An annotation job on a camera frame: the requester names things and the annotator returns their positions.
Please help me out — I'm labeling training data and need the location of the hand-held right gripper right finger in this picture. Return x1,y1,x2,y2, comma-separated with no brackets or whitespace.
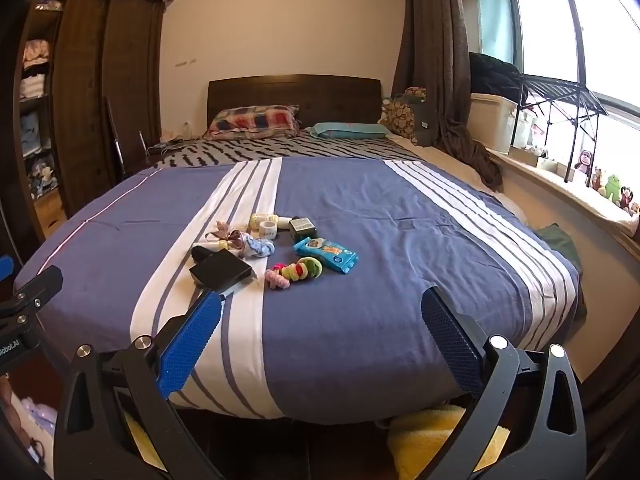
417,287,588,480

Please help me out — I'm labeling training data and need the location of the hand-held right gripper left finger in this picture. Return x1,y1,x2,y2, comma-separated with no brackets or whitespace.
54,290,226,480

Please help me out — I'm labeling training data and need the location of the pink ribbon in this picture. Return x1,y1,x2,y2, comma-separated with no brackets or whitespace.
206,220,246,251

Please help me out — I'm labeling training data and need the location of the flat black box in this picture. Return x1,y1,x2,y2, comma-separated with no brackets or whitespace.
189,252,253,293

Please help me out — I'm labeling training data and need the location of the yellow fluffy blanket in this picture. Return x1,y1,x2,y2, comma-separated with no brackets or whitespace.
122,404,508,480

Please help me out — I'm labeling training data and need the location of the blue white crumpled cloth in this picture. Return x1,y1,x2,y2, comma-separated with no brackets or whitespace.
239,234,276,259

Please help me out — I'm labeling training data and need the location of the multicoloured hair scrunchie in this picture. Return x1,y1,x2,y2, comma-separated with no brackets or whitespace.
277,261,311,282

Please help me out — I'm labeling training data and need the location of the green hair scrunchie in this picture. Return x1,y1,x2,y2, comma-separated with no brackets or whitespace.
297,256,324,279

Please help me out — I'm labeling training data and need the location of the green cloth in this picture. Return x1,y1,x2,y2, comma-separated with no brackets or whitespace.
532,223,583,272

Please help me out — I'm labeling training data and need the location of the blue wet wipes packet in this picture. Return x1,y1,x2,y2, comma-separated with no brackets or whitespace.
292,237,360,275

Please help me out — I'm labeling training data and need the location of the black folded chair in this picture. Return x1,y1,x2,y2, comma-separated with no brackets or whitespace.
102,95,151,182

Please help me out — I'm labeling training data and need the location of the dark green box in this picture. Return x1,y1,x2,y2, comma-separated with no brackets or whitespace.
289,216,319,241

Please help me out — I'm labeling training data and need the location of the cream bed sheet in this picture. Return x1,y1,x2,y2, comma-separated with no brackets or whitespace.
400,137,531,226

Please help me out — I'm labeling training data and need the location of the blue white striped blanket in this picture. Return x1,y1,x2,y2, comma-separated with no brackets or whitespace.
15,156,583,421

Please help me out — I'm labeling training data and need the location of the dark wooden wardrobe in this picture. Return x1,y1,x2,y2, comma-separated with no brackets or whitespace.
52,0,166,216

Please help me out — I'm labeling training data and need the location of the grey green cushion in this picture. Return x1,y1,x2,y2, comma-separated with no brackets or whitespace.
410,99,442,147

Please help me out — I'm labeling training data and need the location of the white storage box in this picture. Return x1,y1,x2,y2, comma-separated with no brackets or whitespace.
470,92,519,156

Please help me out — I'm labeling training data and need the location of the green frog plush toy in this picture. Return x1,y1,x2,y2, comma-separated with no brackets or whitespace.
600,174,624,201

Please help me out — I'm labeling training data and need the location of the black white patterned bed sheet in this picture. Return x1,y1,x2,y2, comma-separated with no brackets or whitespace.
150,130,426,168

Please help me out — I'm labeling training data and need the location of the brown monkey plush toy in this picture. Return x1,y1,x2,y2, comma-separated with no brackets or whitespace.
574,150,597,177

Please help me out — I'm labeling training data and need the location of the brown patterned cushion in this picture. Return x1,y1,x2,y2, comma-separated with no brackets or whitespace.
380,86,428,146

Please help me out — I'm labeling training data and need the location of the plaid pillow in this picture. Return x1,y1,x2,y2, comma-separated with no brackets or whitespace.
202,105,301,141

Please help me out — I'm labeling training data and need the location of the teal pillow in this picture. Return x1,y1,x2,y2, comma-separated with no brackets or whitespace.
305,121,393,140

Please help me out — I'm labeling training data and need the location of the dark jacket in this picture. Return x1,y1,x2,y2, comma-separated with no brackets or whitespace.
469,52,526,98

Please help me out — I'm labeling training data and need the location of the dark wooden headboard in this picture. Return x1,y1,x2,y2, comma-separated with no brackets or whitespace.
207,75,383,138

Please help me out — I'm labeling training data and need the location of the black folding rack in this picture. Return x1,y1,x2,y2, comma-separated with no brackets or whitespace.
510,74,608,183

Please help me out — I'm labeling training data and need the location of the brown curtain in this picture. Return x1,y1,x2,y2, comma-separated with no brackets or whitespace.
392,0,503,191

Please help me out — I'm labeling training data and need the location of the teal roller blind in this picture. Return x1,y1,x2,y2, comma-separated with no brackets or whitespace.
472,0,517,66

